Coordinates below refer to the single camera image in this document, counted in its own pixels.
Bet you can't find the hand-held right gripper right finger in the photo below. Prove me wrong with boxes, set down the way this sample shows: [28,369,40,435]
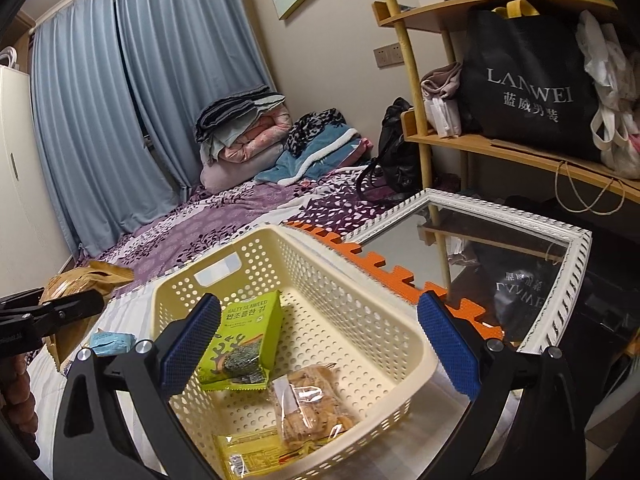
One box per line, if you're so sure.
[417,291,586,480]

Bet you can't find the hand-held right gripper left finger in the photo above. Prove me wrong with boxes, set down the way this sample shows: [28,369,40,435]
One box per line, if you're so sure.
[52,293,223,480]

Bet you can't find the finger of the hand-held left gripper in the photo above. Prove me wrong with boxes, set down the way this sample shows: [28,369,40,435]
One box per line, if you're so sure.
[27,290,107,340]
[0,287,46,313]

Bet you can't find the large tan snack bag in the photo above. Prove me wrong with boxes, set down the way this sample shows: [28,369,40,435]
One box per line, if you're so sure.
[39,271,108,376]

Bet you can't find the light blue snack bag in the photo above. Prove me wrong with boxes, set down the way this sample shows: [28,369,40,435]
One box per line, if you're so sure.
[89,329,137,357]

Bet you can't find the green seaweed snack packet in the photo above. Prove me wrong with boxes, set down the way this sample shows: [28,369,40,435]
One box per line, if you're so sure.
[195,290,283,392]

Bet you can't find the yellow snack packet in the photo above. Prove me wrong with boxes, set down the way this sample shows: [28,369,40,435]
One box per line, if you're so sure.
[212,430,301,480]

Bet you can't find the clear bag of crackers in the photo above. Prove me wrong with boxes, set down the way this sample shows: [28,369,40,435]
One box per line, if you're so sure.
[269,364,362,453]

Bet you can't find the cream perforated plastic basket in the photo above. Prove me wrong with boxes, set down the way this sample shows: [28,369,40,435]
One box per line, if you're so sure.
[152,225,440,480]

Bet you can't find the person's left hand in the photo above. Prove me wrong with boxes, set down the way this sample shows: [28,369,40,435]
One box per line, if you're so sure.
[0,354,40,461]

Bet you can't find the white framed mirror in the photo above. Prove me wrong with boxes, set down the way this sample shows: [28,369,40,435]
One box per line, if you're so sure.
[345,187,593,356]

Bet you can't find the orange foam mat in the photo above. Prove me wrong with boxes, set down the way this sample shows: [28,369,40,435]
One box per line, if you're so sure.
[285,220,506,343]

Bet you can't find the purple floral bedsheet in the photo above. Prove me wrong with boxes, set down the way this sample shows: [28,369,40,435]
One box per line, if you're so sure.
[75,160,426,301]

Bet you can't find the white wardrobe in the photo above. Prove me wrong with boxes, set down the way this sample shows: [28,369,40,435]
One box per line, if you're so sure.
[0,46,38,306]

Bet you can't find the pile of folded blankets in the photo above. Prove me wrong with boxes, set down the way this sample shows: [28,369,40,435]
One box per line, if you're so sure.
[200,107,293,196]

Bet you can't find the black backpack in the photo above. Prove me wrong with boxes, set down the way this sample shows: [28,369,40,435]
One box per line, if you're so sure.
[356,97,423,211]

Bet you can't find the light blue curtain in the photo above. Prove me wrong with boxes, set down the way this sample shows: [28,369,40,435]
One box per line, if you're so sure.
[30,0,276,256]

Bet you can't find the wooden shelf rack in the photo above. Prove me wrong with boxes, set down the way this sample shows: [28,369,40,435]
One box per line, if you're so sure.
[370,0,640,241]

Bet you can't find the blue fleece garment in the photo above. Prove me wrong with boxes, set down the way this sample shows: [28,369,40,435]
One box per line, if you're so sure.
[252,122,373,186]

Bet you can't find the white paper packets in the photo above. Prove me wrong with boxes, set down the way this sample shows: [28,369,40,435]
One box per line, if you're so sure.
[424,95,462,138]

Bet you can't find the folded grey blanket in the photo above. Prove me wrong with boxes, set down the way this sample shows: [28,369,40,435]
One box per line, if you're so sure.
[194,85,286,143]

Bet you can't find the leopard print cloth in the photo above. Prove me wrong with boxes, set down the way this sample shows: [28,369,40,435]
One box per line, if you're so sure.
[285,108,346,157]

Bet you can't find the pinkish grey folded cloth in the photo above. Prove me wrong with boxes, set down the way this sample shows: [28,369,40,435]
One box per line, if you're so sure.
[420,61,463,101]

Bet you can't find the white plastic bags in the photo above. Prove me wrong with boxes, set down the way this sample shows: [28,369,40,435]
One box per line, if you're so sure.
[575,10,640,178]

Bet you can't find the black tote bag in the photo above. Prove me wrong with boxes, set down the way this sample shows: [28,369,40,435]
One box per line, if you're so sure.
[459,0,608,163]

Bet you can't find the beige cord handle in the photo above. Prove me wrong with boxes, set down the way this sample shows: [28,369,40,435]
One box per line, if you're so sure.
[555,160,626,213]

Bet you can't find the beige wall socket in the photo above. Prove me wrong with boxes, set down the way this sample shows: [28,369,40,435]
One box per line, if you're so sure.
[374,42,405,67]

